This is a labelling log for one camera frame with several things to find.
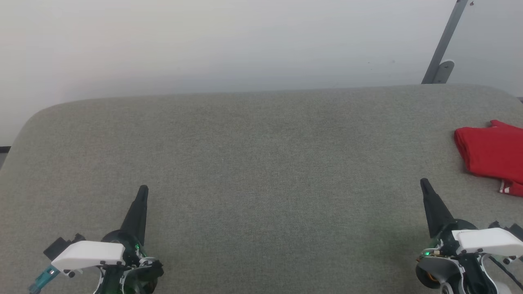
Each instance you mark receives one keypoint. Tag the red white basketball jersey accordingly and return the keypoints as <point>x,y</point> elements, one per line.
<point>490,151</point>

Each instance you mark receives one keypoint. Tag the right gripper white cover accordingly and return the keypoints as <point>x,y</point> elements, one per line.
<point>486,241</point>

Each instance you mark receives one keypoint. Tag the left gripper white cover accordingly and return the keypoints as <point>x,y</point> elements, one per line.
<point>90,253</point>

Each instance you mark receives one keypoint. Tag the grey pole bracket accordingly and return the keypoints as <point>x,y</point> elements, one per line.
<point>444,72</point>

